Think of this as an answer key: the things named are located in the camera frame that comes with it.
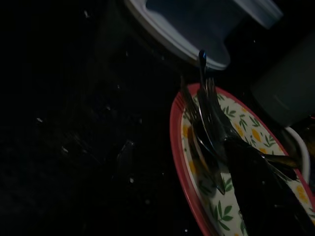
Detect metal spoon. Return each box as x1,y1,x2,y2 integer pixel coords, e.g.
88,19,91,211
196,49,229,163
258,151,301,174

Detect white flexible hose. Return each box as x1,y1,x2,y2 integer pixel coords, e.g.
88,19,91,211
280,125,311,185

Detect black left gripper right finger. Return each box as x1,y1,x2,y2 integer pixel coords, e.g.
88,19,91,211
225,137,315,236

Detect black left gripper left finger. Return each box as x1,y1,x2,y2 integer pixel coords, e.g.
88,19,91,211
117,140,135,179

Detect floral plate pink rim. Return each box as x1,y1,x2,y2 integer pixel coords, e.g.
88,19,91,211
169,83,315,236

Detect grey thermos jug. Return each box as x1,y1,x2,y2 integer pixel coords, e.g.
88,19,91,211
251,31,315,127

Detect white stacked food container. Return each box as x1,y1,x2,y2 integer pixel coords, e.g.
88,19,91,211
123,0,284,72

